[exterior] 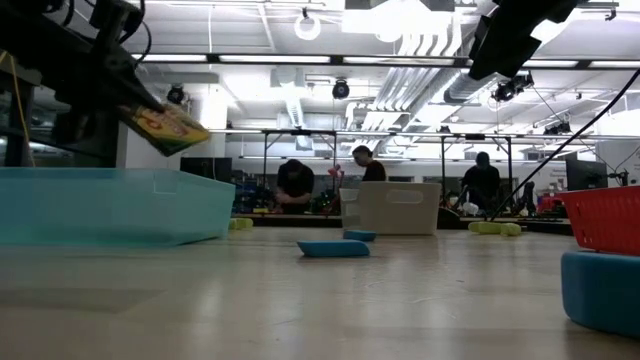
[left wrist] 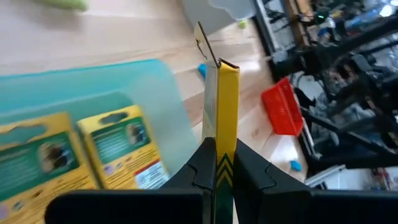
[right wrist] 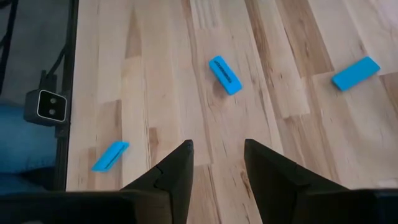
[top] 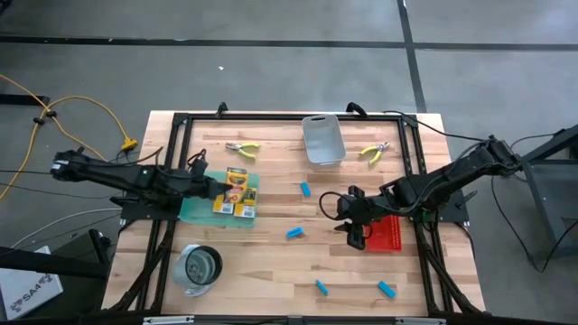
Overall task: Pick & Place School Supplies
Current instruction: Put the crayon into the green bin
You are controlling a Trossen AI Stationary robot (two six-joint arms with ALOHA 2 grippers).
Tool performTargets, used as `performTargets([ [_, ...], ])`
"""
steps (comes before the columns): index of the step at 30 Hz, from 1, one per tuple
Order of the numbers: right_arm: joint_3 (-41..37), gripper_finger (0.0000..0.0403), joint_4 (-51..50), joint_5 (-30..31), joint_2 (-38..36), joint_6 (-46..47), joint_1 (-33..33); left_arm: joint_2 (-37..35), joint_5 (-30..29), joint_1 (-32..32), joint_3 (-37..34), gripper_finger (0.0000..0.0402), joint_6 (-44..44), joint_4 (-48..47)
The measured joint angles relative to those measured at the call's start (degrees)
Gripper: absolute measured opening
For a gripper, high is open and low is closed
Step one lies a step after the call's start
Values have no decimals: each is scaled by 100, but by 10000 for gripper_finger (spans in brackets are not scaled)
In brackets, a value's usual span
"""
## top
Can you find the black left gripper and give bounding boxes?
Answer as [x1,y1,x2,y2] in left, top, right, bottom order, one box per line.
[188,175,235,200]

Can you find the black floor stand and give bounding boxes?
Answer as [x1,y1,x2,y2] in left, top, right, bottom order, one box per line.
[0,227,112,281]

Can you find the red plastic mesh basket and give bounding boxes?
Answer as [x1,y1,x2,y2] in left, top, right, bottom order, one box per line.
[364,214,404,253]

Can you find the black side table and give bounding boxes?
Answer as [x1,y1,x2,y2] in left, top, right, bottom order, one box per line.
[514,124,578,261]

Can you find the yellow extension cable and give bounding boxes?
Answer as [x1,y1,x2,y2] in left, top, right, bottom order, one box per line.
[0,74,139,202]

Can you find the white floor cable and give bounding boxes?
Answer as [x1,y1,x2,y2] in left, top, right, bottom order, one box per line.
[11,207,123,249]

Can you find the yellow-green handled pliers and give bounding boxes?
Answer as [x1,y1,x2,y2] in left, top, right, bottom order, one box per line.
[224,142,262,161]
[359,141,391,167]

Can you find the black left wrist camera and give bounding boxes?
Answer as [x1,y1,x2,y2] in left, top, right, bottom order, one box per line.
[187,151,209,177]

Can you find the black aluminium table frame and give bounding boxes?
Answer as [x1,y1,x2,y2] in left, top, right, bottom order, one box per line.
[106,102,482,320]

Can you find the white printed box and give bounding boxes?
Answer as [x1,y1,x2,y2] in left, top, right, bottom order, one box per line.
[0,246,64,321]

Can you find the black flat floor bar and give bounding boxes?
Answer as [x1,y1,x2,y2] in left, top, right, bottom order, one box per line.
[0,93,51,107]

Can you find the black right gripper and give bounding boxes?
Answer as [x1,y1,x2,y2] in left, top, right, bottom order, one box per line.
[333,191,389,251]

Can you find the grey cup with black rim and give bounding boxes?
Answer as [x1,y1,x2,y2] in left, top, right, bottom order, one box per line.
[178,243,224,290]

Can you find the teal translucent plastic tray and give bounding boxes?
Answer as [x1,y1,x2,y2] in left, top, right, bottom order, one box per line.
[179,172,261,229]

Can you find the white plastic bin with handle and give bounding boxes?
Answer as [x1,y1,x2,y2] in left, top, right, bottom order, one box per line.
[301,114,347,171]

